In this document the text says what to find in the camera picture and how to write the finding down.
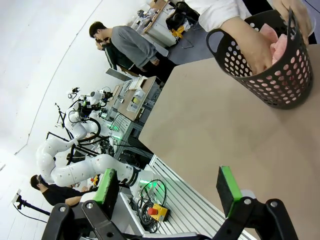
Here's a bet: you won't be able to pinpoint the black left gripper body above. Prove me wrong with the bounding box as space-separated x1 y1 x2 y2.
99 86 114 103

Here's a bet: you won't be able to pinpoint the right gripper black green right finger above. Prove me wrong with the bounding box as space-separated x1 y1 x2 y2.
214 165 300 240

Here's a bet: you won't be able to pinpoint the right gripper black green left finger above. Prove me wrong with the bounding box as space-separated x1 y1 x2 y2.
46 168 141 240

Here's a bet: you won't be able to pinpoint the black perforated plastic basket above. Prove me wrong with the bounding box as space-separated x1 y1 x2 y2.
205 6 314 110

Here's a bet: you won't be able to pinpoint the pink terry towel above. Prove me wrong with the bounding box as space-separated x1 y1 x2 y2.
258 23 295 71

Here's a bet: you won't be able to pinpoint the person's right forearm white sleeve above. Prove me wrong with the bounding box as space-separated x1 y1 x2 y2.
186 0 251 33

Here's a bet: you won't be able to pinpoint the person's right hand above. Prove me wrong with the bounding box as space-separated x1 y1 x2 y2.
226 16 274 75

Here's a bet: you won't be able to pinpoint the person's left hand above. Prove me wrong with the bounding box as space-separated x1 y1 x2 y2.
272 0 313 46

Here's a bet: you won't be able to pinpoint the brown top workbench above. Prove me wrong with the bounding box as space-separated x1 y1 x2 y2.
109 75 164 123

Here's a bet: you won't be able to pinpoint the person in dark green jacket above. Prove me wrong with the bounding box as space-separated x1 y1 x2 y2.
96 37 141 76

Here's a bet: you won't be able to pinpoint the seated person in black shirt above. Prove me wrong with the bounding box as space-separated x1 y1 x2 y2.
29 174 101 208

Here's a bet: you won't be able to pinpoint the black tripod stand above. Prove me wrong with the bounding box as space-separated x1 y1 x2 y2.
46 101 76 143

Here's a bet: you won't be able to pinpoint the man in grey sweater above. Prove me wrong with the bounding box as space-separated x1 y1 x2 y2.
89 21 177 76

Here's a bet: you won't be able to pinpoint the yellow emergency stop box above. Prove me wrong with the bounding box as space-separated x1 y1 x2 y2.
147 203 171 222

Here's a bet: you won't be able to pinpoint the white cabinet desk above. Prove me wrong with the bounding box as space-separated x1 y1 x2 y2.
129 0 177 48

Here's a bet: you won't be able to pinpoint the black backpack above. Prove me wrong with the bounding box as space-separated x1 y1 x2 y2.
165 1 201 32

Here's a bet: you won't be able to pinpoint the black corrugated hose left arm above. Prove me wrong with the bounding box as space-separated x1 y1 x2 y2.
65 116 103 166

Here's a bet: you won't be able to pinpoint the black coiled cable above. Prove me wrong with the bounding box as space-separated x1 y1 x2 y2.
136 178 168 234

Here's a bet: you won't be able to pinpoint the small camera on black stand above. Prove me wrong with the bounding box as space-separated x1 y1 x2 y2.
11 193 51 219

